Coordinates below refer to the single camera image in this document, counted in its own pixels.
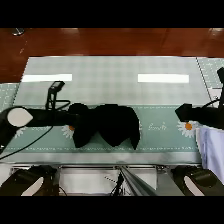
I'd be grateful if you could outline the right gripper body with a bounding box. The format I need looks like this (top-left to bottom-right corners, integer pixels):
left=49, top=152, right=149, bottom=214
left=174, top=103, right=203, bottom=124

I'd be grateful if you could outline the black garment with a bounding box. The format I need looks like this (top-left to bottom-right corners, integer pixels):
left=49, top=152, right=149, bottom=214
left=67, top=102, right=142, bottom=151

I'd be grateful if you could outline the pale lilac garment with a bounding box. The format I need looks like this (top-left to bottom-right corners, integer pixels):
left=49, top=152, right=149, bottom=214
left=195, top=124, right=224, bottom=186

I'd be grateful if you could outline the silver frame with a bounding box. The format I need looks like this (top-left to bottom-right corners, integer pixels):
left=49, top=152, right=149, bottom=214
left=0, top=161, right=224, bottom=197

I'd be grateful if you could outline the black cable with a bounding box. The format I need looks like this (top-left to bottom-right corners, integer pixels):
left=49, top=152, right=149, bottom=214
left=0, top=125, right=55, bottom=158
left=104, top=172, right=125, bottom=197

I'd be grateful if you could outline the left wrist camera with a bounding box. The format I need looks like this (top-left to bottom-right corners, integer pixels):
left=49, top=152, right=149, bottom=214
left=44, top=80, right=66, bottom=111

